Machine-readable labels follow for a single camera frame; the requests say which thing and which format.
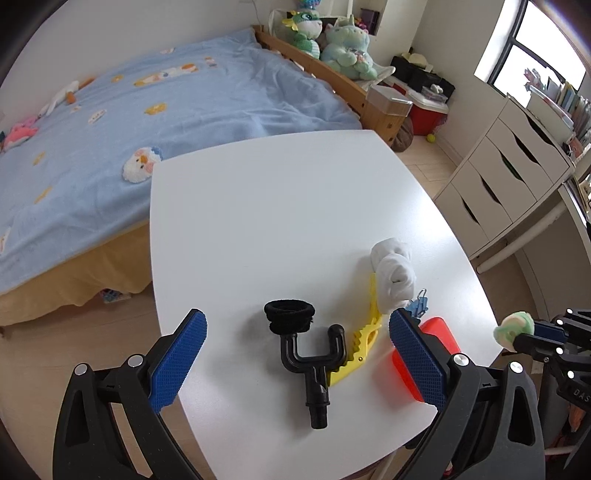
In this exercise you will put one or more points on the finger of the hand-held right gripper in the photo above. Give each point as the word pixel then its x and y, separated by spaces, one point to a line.
pixel 547 328
pixel 535 346

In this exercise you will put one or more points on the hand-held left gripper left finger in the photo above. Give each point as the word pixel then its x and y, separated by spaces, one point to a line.
pixel 180 360

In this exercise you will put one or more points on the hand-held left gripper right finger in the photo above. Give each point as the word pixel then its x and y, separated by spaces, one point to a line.
pixel 415 364

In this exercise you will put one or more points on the green and white ball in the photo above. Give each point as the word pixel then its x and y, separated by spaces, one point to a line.
pixel 512 328

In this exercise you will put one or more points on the red plastic cup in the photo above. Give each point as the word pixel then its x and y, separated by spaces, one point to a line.
pixel 438 332

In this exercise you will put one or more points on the blue binder clip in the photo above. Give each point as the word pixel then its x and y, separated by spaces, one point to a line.
pixel 418 305

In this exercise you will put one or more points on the yellow plastic clip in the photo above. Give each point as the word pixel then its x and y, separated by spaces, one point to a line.
pixel 360 344

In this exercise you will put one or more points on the white sock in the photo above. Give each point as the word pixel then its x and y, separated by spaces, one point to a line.
pixel 392 277

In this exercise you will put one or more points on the black forked plastic pipe fitting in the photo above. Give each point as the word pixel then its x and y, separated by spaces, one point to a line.
pixel 317 392

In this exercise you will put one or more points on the white desk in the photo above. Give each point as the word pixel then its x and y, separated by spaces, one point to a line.
pixel 572 221

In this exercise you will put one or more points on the yellow bed skirt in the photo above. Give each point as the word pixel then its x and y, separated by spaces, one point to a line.
pixel 69 286

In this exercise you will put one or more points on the white drawer cabinet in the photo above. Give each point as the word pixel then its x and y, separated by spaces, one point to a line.
pixel 498 175

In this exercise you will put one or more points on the row of books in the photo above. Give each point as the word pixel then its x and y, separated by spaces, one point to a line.
pixel 563 101

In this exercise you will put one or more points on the brown cushion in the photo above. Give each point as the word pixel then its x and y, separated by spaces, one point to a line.
pixel 404 134

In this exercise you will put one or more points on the red cooler box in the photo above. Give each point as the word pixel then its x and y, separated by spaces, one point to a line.
pixel 425 120

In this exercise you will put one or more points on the bed with blue blanket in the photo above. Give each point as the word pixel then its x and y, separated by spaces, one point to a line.
pixel 184 115

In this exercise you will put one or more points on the clear plastic box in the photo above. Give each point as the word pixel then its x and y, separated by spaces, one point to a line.
pixel 388 101

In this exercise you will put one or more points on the pink plush toy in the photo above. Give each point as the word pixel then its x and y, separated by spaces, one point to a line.
pixel 21 134

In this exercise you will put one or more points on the black fabric storage box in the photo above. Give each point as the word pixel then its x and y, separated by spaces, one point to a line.
pixel 401 67
pixel 427 78

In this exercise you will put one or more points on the window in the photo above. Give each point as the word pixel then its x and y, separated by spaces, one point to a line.
pixel 535 41

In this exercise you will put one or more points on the white plush toy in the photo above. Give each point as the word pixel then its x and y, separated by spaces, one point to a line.
pixel 57 99

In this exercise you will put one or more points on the cream hat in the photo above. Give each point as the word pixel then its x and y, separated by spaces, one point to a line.
pixel 415 59

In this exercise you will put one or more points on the pale teal dinosaur plush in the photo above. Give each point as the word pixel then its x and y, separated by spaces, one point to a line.
pixel 346 46

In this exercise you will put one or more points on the dark shelf box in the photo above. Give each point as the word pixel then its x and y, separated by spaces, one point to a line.
pixel 369 21

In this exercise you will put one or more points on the green dragon plush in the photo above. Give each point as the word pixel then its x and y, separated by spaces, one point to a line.
pixel 304 27

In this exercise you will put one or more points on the rainbow crochet bag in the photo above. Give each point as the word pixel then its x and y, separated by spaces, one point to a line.
pixel 305 3

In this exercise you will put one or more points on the wooden bed frame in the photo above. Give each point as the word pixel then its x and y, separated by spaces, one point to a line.
pixel 341 83

